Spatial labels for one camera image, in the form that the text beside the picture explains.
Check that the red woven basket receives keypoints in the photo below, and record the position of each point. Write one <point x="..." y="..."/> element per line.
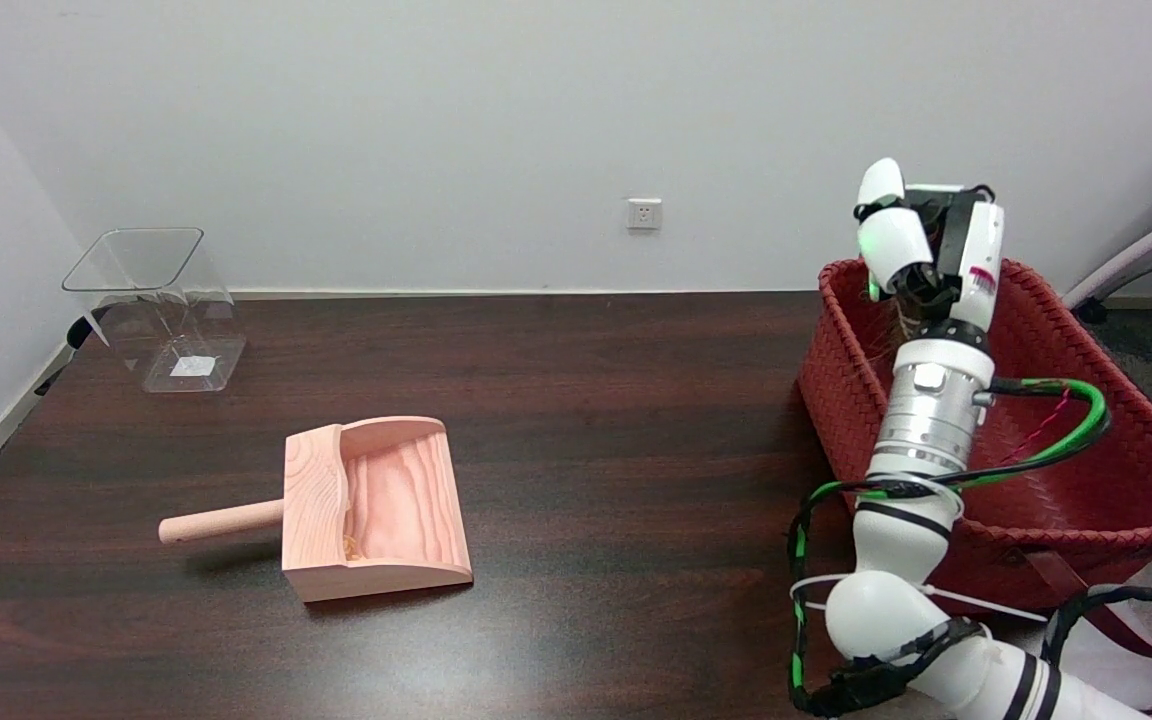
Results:
<point x="1086" y="500"/>

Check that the small brown bristle broom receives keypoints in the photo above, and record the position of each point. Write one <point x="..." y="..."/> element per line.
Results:
<point x="904" y="318"/>

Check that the grey chair frame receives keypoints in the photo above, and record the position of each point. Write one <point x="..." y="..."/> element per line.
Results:
<point x="1136" y="255"/>

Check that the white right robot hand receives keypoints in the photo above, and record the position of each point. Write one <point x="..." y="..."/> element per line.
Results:
<point x="976" y="260"/>

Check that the white wall socket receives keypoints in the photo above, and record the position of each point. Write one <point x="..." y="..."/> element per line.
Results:
<point x="644" y="214"/>

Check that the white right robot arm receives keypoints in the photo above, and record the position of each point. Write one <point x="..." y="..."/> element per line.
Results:
<point x="921" y="430"/>

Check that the clear plastic container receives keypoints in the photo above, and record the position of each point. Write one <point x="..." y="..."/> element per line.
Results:
<point x="161" y="300"/>

